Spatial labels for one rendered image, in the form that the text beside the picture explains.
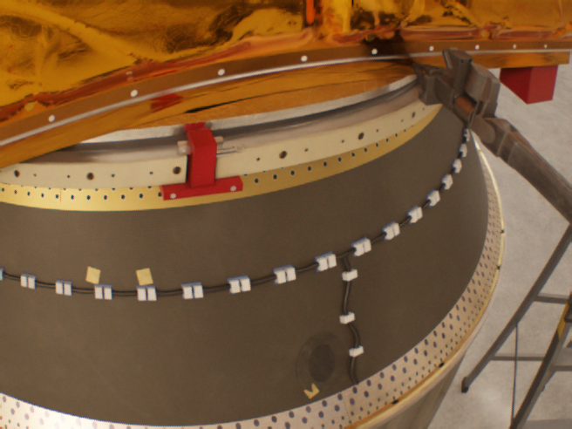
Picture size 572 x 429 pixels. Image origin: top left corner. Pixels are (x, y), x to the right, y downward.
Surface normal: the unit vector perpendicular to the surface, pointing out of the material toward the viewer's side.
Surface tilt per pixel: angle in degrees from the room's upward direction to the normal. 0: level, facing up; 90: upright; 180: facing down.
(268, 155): 90
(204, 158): 90
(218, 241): 62
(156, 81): 90
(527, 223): 0
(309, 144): 90
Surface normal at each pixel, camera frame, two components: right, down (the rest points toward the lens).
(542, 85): 0.51, 0.56
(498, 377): 0.11, -0.79
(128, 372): 0.19, 0.17
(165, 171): 0.26, 0.61
